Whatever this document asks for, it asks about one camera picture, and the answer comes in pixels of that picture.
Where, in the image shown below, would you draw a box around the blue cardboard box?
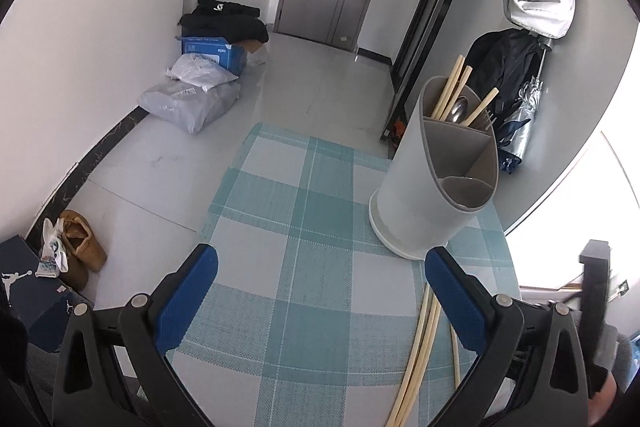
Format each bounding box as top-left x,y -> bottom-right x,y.
175,36 -> 249,75

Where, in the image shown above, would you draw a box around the teal checkered tablecloth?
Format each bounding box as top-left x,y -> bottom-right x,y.
167,123 -> 521,427

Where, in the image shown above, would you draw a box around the pale bamboo chopstick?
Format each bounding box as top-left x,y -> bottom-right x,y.
440,66 -> 473,120
430,54 -> 466,120
462,88 -> 500,128

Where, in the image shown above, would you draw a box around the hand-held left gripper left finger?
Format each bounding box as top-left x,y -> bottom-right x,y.
51,243 -> 219,427

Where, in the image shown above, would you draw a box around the dark blue shoe box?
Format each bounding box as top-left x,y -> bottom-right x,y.
0,234 -> 96,353

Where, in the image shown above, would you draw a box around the white plastic bag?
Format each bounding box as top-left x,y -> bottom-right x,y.
165,53 -> 240,92

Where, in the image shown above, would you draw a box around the white socks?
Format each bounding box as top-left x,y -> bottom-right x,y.
36,218 -> 71,279

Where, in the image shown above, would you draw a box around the black hanging jacket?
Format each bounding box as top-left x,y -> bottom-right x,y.
467,28 -> 546,128

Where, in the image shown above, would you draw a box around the pile of wooden chopsticks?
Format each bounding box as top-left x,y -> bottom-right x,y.
385,282 -> 463,427

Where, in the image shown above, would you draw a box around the person's right forearm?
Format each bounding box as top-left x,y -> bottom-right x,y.
587,377 -> 621,427

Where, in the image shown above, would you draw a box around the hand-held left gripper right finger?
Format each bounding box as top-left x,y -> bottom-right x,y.
424,246 -> 590,427

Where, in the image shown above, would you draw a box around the metal spoon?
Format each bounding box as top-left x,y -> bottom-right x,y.
446,97 -> 469,124

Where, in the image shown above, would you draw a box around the black metal door frame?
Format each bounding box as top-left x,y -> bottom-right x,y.
382,0 -> 488,142

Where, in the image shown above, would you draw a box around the silver blue folded umbrella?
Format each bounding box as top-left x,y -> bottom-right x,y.
495,39 -> 553,175

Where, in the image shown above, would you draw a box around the pile of black clothes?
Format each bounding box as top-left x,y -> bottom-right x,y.
179,0 -> 271,45

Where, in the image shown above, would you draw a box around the grey plastic bag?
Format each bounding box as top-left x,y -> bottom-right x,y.
140,79 -> 242,136

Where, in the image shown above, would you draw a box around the white grey utensil holder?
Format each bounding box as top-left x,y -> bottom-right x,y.
369,76 -> 500,262

